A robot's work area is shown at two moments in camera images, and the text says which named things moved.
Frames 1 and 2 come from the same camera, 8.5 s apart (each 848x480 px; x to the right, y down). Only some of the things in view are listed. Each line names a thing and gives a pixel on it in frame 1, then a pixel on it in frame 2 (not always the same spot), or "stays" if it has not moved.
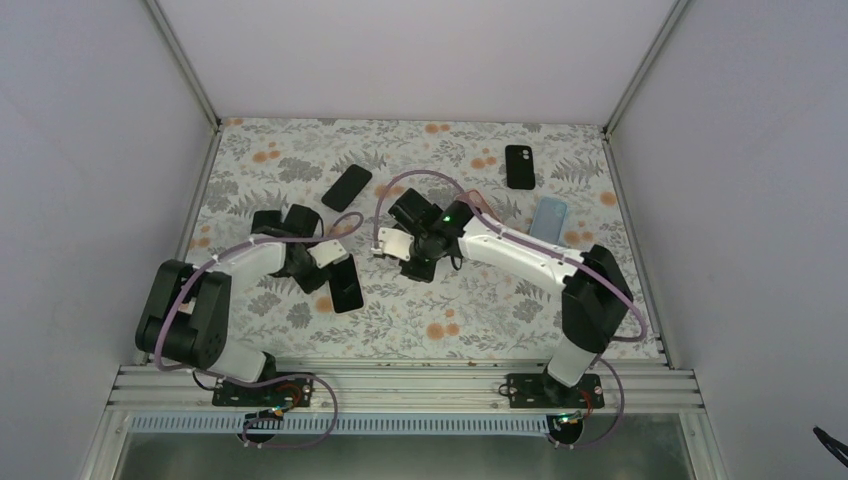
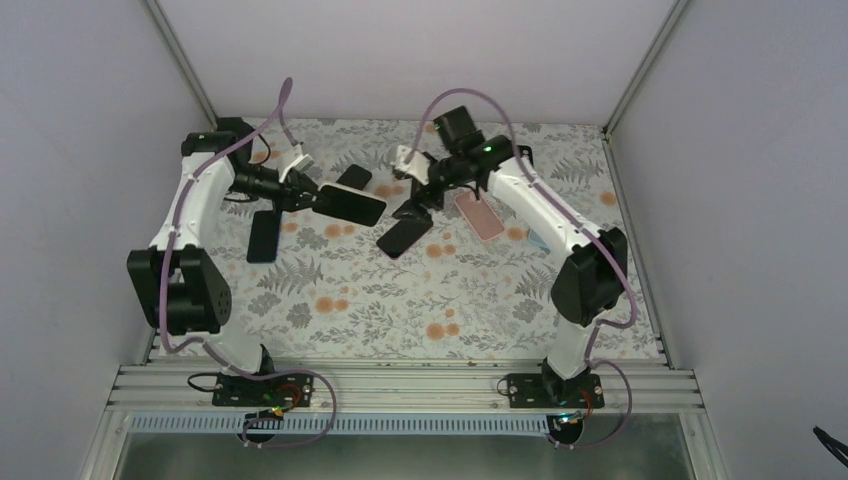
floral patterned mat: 411,240 stays
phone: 346,188 stays
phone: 346,291 to 349,205
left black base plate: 294,391 stays
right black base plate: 540,391 stays
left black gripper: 310,284 to 293,191
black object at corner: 835,447 stays
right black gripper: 423,274 to 412,206
